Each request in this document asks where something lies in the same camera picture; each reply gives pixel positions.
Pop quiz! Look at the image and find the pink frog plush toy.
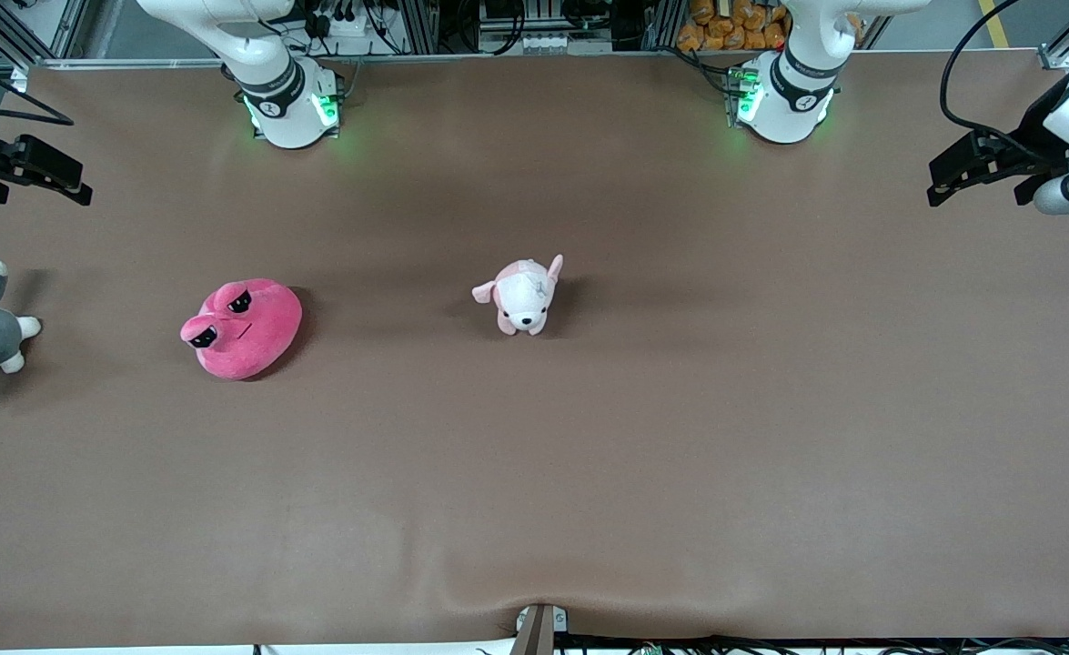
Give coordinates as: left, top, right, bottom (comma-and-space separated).
179, 277, 304, 381

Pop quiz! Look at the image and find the orange toy pile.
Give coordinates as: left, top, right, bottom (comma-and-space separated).
677, 0, 862, 53

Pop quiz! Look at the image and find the white power strip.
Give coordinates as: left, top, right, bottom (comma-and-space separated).
311, 5, 380, 39

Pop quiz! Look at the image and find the white pink dog plush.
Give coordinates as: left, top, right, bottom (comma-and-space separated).
471, 254, 564, 337

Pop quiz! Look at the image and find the brown table mat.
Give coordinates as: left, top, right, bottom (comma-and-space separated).
0, 50, 1069, 649

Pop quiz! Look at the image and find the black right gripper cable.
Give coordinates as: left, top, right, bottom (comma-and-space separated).
0, 50, 76, 126

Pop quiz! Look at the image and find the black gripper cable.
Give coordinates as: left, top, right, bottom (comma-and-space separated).
940, 0, 1054, 156
0, 50, 76, 126

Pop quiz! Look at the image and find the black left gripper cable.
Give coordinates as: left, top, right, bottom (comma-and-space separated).
940, 0, 1054, 156

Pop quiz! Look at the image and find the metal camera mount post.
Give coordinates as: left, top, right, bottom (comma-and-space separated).
509, 602, 570, 655

